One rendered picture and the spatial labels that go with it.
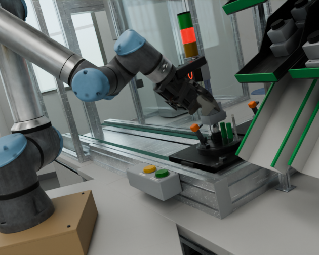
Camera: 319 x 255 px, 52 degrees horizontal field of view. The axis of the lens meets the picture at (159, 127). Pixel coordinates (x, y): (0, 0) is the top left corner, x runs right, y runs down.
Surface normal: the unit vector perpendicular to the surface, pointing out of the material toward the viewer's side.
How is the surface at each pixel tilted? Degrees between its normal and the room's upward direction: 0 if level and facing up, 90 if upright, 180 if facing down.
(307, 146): 90
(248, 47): 90
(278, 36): 115
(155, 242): 0
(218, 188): 90
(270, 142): 45
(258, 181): 90
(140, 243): 0
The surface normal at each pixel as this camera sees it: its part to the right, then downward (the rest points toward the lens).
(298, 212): -0.22, -0.95
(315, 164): -0.80, -0.47
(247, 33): 0.06, 0.21
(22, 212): 0.32, -0.18
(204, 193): -0.82, 0.30
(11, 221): -0.08, -0.08
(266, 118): 0.38, 0.11
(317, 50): -0.72, 0.66
